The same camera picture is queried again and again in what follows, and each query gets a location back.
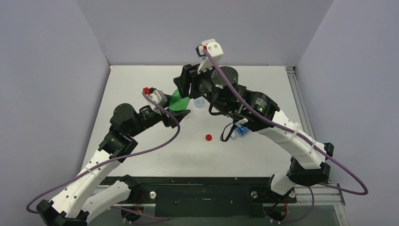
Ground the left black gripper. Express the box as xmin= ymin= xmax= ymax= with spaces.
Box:
xmin=128 ymin=95 xmax=190 ymax=137

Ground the green plastic bottle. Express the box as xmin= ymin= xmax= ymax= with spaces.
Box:
xmin=169 ymin=89 xmax=190 ymax=111

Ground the clear bluish bottle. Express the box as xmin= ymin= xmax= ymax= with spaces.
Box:
xmin=193 ymin=97 xmax=204 ymax=108

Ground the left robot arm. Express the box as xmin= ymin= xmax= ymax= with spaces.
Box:
xmin=36 ymin=92 xmax=190 ymax=226

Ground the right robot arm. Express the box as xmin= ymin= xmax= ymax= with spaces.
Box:
xmin=173 ymin=64 xmax=334 ymax=201

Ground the blue label small bottle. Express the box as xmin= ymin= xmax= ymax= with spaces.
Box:
xmin=231 ymin=126 xmax=249 ymax=139

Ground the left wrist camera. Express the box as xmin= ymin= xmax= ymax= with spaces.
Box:
xmin=143 ymin=88 xmax=164 ymax=115

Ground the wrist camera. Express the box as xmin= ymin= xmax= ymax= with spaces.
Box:
xmin=143 ymin=88 xmax=164 ymax=115
xmin=195 ymin=39 xmax=224 ymax=74

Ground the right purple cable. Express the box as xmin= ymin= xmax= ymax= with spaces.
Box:
xmin=202 ymin=49 xmax=369 ymax=196

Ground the purple cable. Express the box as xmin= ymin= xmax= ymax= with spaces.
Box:
xmin=202 ymin=49 xmax=369 ymax=196
xmin=25 ymin=90 xmax=182 ymax=216

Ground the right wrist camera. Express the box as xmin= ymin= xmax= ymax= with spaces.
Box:
xmin=195 ymin=39 xmax=224 ymax=74

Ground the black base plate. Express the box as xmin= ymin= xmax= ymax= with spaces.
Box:
xmin=103 ymin=176 xmax=297 ymax=219

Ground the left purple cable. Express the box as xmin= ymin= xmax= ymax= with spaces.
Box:
xmin=25 ymin=90 xmax=182 ymax=216

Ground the aluminium frame rail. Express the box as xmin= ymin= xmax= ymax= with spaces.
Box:
xmin=286 ymin=66 xmax=349 ymax=226

